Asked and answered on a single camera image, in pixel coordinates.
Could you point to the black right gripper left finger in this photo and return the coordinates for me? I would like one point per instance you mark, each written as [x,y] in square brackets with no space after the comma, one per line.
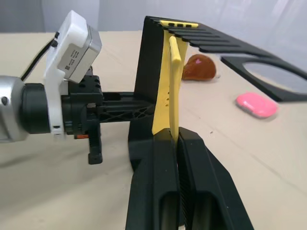
[153,172]

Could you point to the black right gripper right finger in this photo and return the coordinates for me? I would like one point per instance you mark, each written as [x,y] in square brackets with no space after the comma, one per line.
[206,182]

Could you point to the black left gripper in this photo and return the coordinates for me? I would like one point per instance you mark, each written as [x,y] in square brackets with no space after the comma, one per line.
[76,107]

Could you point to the black watch display stand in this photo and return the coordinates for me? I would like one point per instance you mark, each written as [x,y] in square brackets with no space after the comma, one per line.
[148,60]

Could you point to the brown plush toy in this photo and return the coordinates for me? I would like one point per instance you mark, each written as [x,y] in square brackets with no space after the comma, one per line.
[199,69]

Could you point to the pink plastic case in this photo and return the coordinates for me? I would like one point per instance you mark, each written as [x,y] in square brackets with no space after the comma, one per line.
[256,105]

